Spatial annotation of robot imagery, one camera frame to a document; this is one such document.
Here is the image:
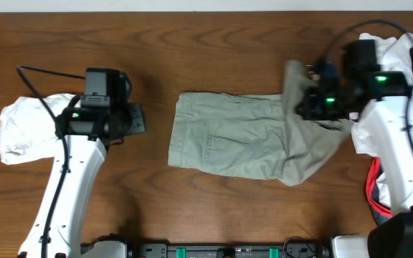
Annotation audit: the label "khaki green shorts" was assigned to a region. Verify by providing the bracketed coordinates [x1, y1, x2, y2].
[168, 60, 352, 186]

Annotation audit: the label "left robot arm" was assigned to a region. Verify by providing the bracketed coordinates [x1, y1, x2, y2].
[18, 67, 146, 257]

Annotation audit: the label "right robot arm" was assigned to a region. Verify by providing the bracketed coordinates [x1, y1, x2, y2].
[295, 39, 413, 257]

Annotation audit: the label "crumpled white shirt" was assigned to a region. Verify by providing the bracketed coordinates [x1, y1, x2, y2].
[349, 32, 413, 209]

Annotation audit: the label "folded white cloth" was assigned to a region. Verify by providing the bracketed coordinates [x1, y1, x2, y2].
[0, 97, 62, 165]

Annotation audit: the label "red and navy garment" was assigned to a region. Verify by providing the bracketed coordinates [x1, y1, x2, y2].
[365, 158, 392, 225]

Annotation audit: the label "black mounting rail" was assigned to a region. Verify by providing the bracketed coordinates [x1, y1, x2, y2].
[80, 234, 332, 258]

